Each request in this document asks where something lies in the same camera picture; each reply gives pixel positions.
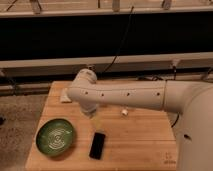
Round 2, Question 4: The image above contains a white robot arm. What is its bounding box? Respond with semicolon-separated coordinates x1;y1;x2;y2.
67;69;213;171

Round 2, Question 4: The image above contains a green ceramic bowl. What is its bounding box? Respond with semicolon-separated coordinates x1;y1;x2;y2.
36;118;76;157

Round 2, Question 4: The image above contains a black smartphone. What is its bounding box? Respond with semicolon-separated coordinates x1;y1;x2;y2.
89;132;106;160

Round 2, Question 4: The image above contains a white plastic bottle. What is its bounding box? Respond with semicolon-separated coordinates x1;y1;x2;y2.
121;108;129;116

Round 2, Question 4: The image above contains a white rectangular sponge block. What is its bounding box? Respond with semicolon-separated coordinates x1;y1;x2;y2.
60;94;71;103

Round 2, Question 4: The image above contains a black hanging cable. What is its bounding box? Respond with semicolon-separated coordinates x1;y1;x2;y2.
100;5;135;74

